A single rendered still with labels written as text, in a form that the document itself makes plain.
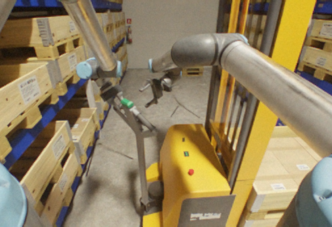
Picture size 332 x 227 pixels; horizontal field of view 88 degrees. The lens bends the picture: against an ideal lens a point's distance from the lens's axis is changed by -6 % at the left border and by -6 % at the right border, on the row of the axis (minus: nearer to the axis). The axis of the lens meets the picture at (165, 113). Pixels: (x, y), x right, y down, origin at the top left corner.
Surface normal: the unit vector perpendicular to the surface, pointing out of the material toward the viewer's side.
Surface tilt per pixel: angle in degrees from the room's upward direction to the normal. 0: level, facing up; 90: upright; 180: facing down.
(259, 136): 90
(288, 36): 90
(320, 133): 76
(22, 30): 90
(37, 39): 90
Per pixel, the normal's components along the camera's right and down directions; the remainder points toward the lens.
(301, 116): -0.92, -0.04
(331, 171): -0.07, -0.85
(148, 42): 0.07, 0.50
